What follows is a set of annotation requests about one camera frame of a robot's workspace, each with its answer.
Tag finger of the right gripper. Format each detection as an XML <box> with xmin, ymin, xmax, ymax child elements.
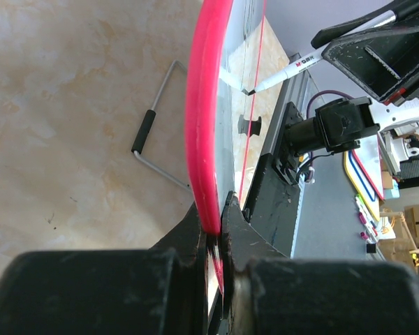
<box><xmin>322</xmin><ymin>22</ymin><xmax>419</xmax><ymax>106</ymax></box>
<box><xmin>311</xmin><ymin>0</ymin><xmax>419</xmax><ymax>49</ymax></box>

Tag whiteboard with pink frame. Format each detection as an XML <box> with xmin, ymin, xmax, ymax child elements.
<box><xmin>184</xmin><ymin>1</ymin><xmax>266</xmax><ymax>295</ymax></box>

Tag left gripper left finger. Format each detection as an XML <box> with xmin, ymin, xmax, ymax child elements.
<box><xmin>0</xmin><ymin>207</ymin><xmax>208</xmax><ymax>334</ymax></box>

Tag cardboard boxes background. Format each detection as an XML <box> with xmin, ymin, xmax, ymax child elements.
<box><xmin>377</xmin><ymin>204</ymin><xmax>419</xmax><ymax>272</ymax></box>

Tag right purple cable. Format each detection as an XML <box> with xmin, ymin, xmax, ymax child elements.
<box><xmin>306</xmin><ymin>89</ymin><xmax>355</xmax><ymax>116</ymax></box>

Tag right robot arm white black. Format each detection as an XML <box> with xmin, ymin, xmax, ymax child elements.
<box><xmin>277</xmin><ymin>1</ymin><xmax>419</xmax><ymax>159</ymax></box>

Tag metal whiteboard stand wire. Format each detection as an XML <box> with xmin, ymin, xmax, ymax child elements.
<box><xmin>131</xmin><ymin>59</ymin><xmax>193</xmax><ymax>193</ymax></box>

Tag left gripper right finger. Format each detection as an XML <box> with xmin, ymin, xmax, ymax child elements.
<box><xmin>221</xmin><ymin>193</ymin><xmax>419</xmax><ymax>334</ymax></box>

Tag black whiteboard clip right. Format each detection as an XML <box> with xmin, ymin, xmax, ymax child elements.
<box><xmin>237</xmin><ymin>115</ymin><xmax>262</xmax><ymax>137</ymax></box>

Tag spare whiteboard blue yellow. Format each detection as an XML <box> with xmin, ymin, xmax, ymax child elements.
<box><xmin>344</xmin><ymin>135</ymin><xmax>383</xmax><ymax>221</ymax></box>

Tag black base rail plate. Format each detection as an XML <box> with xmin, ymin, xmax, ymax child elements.
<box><xmin>240</xmin><ymin>100</ymin><xmax>308</xmax><ymax>259</ymax></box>

